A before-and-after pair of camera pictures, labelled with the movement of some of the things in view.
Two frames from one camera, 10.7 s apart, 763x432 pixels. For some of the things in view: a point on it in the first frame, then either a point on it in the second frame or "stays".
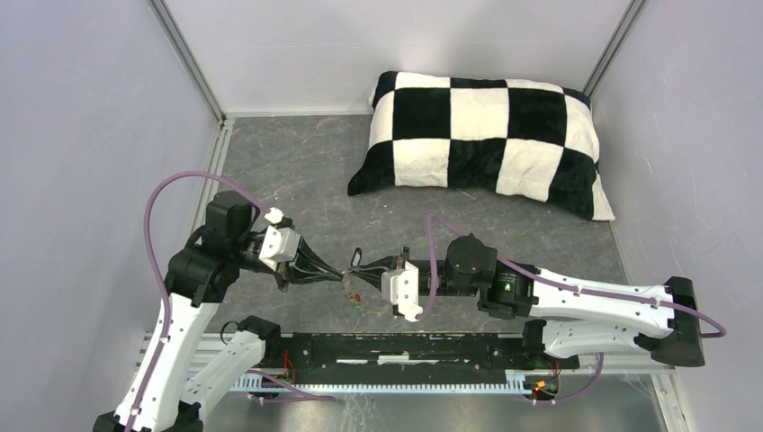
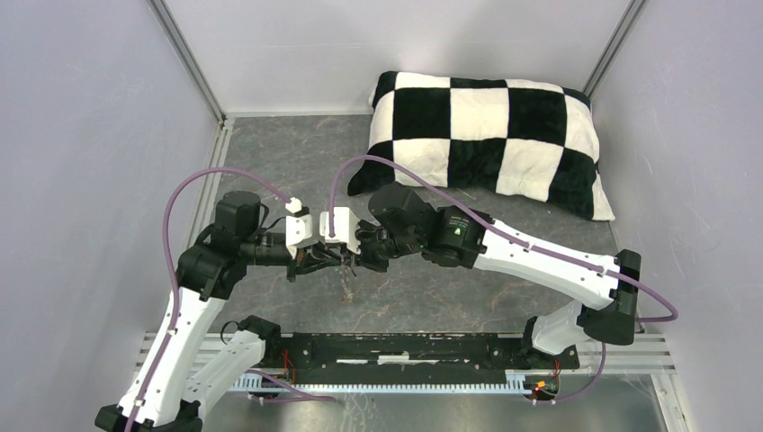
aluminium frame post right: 631,13 stays
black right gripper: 372,273 -> 363,258
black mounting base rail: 417,357 stays
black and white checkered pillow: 510,137 stays
